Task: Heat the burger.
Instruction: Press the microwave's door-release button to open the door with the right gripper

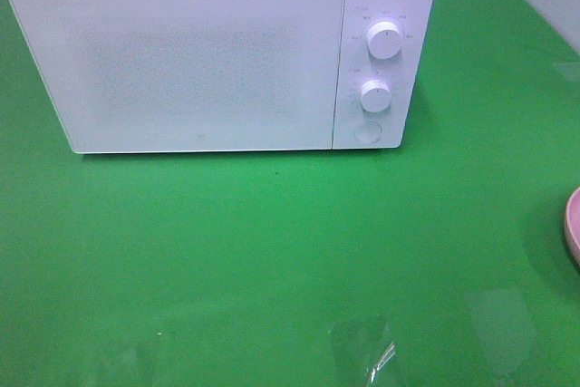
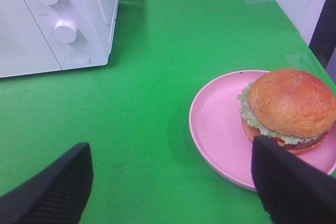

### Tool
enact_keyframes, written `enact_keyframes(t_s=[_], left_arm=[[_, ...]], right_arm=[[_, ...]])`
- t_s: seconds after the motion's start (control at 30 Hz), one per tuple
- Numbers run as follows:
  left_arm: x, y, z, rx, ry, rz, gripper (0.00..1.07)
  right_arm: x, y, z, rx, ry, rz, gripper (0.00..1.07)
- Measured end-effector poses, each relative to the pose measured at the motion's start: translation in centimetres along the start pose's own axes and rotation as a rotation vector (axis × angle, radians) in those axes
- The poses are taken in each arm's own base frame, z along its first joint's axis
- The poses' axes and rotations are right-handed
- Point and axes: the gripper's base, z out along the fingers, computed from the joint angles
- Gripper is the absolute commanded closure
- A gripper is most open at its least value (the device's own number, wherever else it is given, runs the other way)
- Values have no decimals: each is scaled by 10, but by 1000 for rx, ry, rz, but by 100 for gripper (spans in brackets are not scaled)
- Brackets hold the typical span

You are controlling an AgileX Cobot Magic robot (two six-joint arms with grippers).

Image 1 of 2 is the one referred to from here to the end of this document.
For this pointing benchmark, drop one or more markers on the round door release button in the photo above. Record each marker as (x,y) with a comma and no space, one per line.
(368,132)

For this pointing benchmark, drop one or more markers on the white microwave door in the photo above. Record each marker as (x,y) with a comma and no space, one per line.
(188,75)

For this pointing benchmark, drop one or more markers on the pink plate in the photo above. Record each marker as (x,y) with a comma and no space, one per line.
(571,224)

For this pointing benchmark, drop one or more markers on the lower white timer knob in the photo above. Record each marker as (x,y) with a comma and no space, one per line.
(376,96)

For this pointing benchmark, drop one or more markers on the upper white power knob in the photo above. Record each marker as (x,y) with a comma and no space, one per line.
(384,39)

